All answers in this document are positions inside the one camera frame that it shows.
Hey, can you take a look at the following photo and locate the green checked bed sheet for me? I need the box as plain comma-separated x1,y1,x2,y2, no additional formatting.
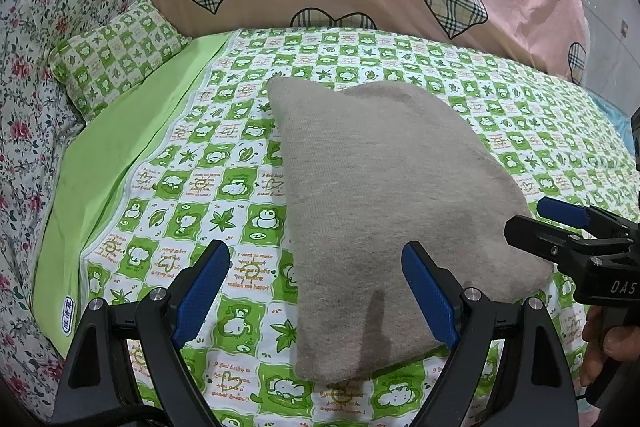
32,27,640,427

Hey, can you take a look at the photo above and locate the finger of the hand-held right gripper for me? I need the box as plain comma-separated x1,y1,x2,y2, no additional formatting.
503,215,602,269
537,197,640,239

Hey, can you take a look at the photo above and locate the green checked pillow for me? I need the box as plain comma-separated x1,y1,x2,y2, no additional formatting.
50,0,194,124

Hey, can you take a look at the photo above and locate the beige knit sweater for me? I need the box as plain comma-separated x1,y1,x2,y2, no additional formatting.
267,76,556,383

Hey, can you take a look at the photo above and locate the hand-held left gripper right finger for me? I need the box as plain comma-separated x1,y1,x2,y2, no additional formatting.
401,241,581,427

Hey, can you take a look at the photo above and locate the light blue cloth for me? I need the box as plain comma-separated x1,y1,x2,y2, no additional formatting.
587,89,633,148

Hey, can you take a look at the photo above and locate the person's right hand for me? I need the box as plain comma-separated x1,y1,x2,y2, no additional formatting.
579,306,622,398

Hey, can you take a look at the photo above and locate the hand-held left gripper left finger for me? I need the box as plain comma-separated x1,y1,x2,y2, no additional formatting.
50,239,232,427

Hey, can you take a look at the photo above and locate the floral quilt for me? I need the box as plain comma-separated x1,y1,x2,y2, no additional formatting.
0,0,177,424

